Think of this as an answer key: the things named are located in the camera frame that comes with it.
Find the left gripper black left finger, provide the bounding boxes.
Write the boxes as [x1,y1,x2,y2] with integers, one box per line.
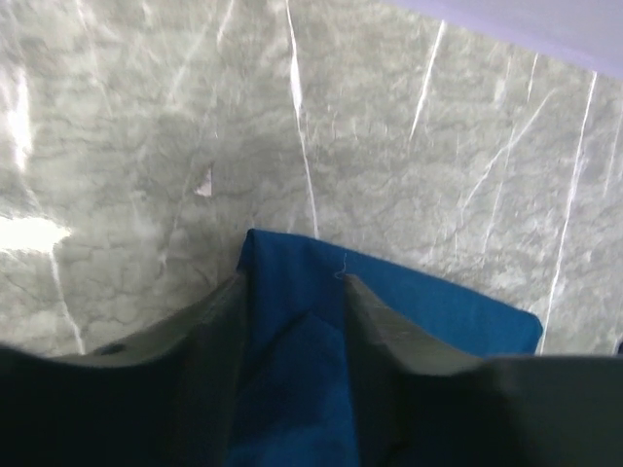
[1,274,248,466]

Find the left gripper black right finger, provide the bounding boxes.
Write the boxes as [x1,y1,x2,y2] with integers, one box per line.
[345,276,622,466]

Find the blue Mickey Mouse t-shirt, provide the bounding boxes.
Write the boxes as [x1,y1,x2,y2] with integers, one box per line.
[227,229,542,466]

